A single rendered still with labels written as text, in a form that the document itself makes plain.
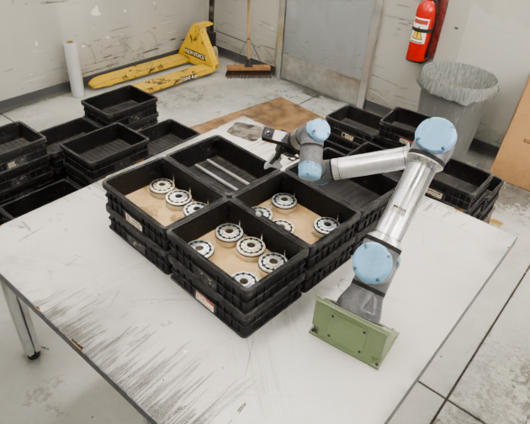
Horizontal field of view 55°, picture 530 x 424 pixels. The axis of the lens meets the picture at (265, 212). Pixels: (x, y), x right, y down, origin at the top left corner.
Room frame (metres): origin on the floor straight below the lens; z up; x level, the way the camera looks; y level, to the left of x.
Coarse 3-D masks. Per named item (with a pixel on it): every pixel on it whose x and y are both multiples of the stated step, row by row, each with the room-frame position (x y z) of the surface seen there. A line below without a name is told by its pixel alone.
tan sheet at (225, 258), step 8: (208, 240) 1.41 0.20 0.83; (216, 248) 1.37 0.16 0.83; (224, 248) 1.37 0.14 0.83; (232, 248) 1.37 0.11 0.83; (216, 256) 1.33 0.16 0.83; (224, 256) 1.33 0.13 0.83; (232, 256) 1.33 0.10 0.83; (216, 264) 1.28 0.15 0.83; (224, 264) 1.29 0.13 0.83; (232, 264) 1.29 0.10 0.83; (240, 264) 1.29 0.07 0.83; (248, 264) 1.30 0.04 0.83; (256, 264) 1.30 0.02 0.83; (232, 272) 1.25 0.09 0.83; (256, 272) 1.26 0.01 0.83
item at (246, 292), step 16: (208, 208) 1.47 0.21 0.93; (240, 208) 1.49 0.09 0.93; (272, 224) 1.41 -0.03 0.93; (176, 240) 1.28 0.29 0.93; (192, 256) 1.23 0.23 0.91; (304, 256) 1.26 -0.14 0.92; (224, 272) 1.14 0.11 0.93; (272, 272) 1.16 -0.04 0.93; (240, 288) 1.08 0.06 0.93; (256, 288) 1.09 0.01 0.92
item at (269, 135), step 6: (264, 132) 1.60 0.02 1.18; (270, 132) 1.60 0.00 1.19; (276, 132) 1.60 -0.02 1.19; (282, 132) 1.60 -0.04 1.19; (288, 132) 1.60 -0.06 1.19; (264, 138) 1.58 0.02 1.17; (270, 138) 1.58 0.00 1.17; (276, 138) 1.58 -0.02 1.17; (282, 138) 1.58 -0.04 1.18; (282, 144) 1.57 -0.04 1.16; (288, 144) 1.56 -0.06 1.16
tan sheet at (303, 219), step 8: (296, 208) 1.65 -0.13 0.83; (304, 208) 1.65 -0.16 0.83; (280, 216) 1.59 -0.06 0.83; (288, 216) 1.59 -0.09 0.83; (296, 216) 1.59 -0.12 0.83; (304, 216) 1.60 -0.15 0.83; (312, 216) 1.60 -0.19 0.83; (320, 216) 1.61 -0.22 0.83; (296, 224) 1.55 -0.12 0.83; (304, 224) 1.55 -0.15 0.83; (312, 224) 1.55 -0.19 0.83; (296, 232) 1.49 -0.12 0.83; (304, 232) 1.50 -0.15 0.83; (312, 232) 1.50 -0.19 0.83; (304, 240) 1.45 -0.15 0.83; (312, 240) 1.46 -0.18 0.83
